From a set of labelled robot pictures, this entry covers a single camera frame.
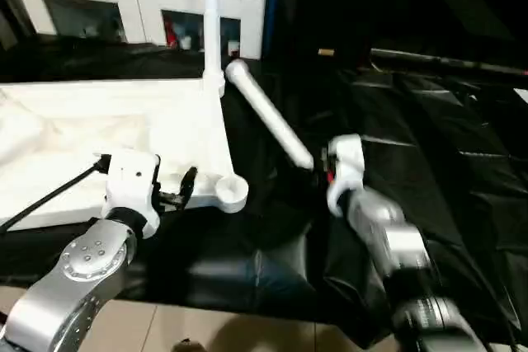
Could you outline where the white plastic table top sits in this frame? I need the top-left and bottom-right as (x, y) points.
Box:
(0, 77), (251, 232)

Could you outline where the white plastic table leg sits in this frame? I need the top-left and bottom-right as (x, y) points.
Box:
(224, 59), (315, 171)
(201, 0), (227, 100)

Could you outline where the brown round object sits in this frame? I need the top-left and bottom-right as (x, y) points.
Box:
(175, 339), (205, 352)

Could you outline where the blue upright panel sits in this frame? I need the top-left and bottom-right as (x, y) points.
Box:
(262, 0), (284, 59)

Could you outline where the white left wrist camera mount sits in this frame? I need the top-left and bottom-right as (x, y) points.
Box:
(101, 149), (162, 238)

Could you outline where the black mat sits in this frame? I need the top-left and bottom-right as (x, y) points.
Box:
(0, 36), (528, 349)

